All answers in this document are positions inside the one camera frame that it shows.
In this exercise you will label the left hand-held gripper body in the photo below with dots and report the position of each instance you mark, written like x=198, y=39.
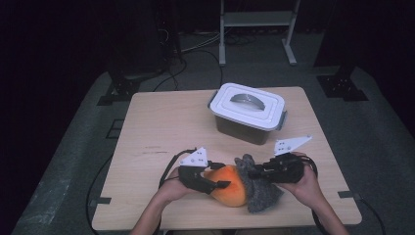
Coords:
x=194, y=178

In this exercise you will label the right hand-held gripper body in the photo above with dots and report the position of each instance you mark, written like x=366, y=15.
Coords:
x=288, y=171

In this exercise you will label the orange plush toy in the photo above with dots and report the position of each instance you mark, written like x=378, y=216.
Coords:
x=230, y=196

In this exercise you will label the grey fuzzy cloth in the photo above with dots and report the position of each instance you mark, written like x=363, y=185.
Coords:
x=261, y=197

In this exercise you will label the translucent brown storage box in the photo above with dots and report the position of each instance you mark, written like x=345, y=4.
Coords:
x=241, y=132

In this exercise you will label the person's left hand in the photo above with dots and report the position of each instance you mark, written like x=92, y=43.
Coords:
x=173, y=191

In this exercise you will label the person's right hand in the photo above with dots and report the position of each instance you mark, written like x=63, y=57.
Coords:
x=308, y=191

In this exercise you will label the black stand base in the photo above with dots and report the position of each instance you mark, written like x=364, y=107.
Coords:
x=122, y=89
x=341, y=86

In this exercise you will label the white metal stand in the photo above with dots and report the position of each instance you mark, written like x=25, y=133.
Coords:
x=257, y=18

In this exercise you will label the black table bracket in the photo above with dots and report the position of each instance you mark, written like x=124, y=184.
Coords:
x=101, y=200
x=347, y=194

